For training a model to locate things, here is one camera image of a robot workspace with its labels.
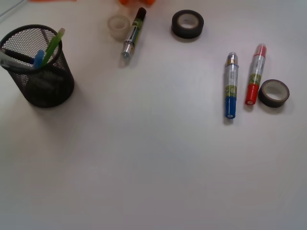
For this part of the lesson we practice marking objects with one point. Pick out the blue capped marker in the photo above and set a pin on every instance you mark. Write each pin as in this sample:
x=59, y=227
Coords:
x=230, y=84

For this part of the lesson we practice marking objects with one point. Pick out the red capped marker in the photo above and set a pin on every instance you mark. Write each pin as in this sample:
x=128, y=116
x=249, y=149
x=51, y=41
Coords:
x=255, y=74

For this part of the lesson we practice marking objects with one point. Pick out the green mechanical pencil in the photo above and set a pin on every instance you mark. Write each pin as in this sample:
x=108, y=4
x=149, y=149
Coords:
x=52, y=46

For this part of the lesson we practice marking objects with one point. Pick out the light blue pen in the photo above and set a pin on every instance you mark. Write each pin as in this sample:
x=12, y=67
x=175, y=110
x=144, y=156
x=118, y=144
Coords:
x=38, y=59

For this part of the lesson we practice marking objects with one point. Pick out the dark blue mechanical pencil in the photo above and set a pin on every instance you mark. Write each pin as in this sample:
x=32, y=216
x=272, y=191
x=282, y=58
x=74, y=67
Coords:
x=18, y=56

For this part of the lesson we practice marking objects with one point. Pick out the clear white pen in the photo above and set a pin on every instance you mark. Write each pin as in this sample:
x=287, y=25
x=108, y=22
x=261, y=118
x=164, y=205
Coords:
x=9, y=60

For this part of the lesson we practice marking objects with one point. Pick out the silver capped pen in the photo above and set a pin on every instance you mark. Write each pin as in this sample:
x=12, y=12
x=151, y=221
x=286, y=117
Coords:
x=14, y=65

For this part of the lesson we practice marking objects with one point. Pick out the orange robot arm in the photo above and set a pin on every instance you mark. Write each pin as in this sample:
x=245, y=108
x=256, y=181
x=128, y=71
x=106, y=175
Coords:
x=123, y=2

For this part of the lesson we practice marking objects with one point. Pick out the black mesh pen holder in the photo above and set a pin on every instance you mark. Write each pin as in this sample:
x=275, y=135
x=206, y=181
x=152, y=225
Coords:
x=48, y=86

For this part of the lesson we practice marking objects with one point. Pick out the black capped marker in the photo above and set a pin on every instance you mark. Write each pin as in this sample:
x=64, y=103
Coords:
x=133, y=34

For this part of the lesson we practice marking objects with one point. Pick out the clear tape roll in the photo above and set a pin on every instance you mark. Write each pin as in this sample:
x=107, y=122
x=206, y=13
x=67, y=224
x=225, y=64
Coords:
x=118, y=27

